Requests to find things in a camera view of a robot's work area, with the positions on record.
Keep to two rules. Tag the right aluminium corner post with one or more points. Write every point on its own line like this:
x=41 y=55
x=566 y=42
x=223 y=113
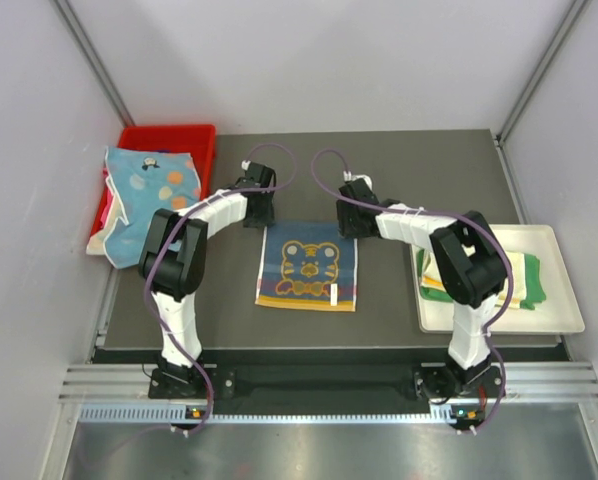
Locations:
x=558 y=39

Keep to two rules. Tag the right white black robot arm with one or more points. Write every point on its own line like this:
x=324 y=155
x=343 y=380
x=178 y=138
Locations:
x=469 y=259

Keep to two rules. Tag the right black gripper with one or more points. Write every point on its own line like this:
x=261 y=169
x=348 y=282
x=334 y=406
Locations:
x=346 y=229

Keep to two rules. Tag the orange mustard towel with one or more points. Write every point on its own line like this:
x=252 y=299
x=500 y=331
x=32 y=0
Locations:
x=307 y=266

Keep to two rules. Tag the blue patterned towel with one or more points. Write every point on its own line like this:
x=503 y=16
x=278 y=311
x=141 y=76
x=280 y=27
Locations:
x=141 y=182

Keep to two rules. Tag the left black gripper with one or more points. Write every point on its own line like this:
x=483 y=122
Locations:
x=267 y=218

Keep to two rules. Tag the pink towel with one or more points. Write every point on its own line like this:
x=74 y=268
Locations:
x=106 y=205

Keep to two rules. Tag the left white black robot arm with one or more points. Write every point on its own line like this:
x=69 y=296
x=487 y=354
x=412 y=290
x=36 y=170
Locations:
x=173 y=263

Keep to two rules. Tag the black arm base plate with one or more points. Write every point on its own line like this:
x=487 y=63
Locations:
x=432 y=383

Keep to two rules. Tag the green microfiber towel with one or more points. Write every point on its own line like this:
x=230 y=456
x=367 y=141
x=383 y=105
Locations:
x=534 y=280

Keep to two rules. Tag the aluminium frame rail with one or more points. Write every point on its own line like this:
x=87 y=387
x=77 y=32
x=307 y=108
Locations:
x=532 y=382

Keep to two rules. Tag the aluminium corner post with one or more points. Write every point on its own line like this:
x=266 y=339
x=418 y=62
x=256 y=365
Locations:
x=558 y=39
x=88 y=50

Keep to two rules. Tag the yellow green patterned towel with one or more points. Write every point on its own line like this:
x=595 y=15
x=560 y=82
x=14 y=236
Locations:
x=516 y=280

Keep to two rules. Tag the red plastic bin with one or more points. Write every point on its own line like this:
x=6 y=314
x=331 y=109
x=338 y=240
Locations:
x=196 y=140

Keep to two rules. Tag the white square tray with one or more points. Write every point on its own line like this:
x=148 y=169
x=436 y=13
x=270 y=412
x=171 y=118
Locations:
x=558 y=314

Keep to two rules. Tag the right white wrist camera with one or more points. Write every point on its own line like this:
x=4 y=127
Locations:
x=348 y=176

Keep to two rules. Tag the left aluminium corner post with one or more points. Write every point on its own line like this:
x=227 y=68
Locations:
x=88 y=50

